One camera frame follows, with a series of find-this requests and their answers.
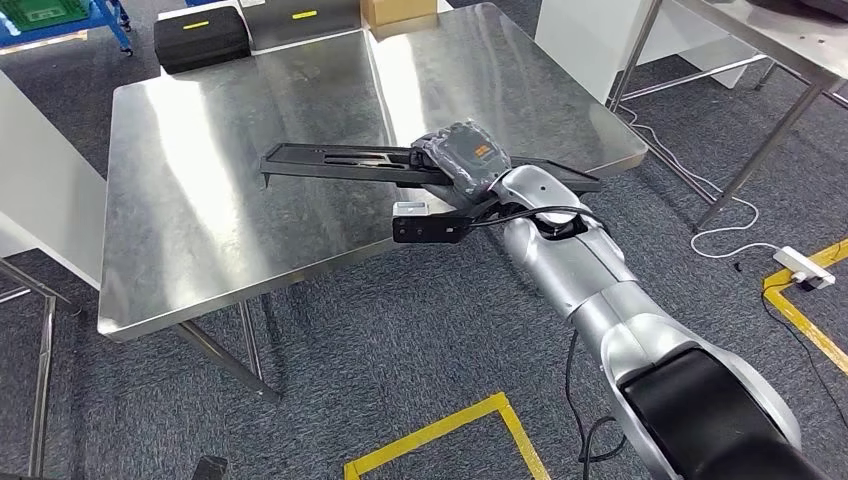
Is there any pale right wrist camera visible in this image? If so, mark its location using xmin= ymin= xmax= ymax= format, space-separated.
xmin=392 ymin=200 xmax=495 ymax=245

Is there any blue cart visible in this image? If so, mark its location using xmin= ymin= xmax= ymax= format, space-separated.
xmin=0 ymin=0 xmax=135 ymax=58

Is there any steel table frame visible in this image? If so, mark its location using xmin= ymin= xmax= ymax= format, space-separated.
xmin=0 ymin=256 xmax=82 ymax=480

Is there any black floor cable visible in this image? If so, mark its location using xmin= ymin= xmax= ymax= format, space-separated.
xmin=760 ymin=241 xmax=848 ymax=432

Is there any long black plastic part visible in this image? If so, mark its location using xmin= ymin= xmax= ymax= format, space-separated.
xmin=259 ymin=142 xmax=603 ymax=195

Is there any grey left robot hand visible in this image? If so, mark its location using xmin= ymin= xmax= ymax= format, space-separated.
xmin=190 ymin=455 xmax=231 ymax=480

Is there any white power strip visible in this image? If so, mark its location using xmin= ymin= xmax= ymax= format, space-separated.
xmin=773 ymin=245 xmax=838 ymax=291

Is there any yellow floor tape square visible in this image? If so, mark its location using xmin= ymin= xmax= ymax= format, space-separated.
xmin=761 ymin=238 xmax=848 ymax=377
xmin=343 ymin=392 xmax=552 ymax=480

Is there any white power cable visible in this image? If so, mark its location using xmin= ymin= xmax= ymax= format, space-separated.
xmin=614 ymin=104 xmax=784 ymax=261

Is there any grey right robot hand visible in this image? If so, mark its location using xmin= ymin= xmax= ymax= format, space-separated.
xmin=410 ymin=119 xmax=513 ymax=205

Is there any brown cardboard box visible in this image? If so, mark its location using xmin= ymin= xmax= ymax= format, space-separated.
xmin=360 ymin=0 xmax=441 ymax=41

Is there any grey case yellow label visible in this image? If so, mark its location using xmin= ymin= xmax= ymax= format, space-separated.
xmin=239 ymin=0 xmax=367 ymax=53

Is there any green tray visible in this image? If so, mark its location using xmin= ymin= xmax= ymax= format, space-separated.
xmin=0 ymin=0 xmax=92 ymax=32

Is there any white cabinet panel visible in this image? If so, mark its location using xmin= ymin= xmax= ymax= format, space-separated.
xmin=533 ymin=0 xmax=771 ymax=106

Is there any black case yellow label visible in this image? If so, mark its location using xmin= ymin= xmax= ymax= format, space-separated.
xmin=153 ymin=5 xmax=254 ymax=76

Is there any stainless steel table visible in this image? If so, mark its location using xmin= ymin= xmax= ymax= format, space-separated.
xmin=606 ymin=0 xmax=848 ymax=233

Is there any stainless steel workbench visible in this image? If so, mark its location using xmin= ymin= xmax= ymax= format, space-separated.
xmin=97 ymin=29 xmax=402 ymax=405
xmin=364 ymin=1 xmax=649 ymax=246

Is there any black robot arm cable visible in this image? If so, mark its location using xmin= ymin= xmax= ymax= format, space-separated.
xmin=466 ymin=205 xmax=629 ymax=480

